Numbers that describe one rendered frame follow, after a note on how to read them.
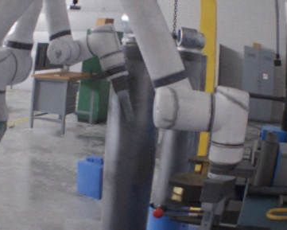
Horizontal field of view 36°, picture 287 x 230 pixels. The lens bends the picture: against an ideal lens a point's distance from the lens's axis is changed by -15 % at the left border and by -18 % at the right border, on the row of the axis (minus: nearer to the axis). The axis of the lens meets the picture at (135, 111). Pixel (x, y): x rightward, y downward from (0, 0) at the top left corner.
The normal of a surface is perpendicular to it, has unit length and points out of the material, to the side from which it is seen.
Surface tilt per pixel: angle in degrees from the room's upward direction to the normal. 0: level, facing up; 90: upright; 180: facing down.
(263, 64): 90
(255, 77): 90
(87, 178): 90
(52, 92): 90
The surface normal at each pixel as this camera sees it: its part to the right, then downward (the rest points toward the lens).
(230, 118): -0.02, 0.13
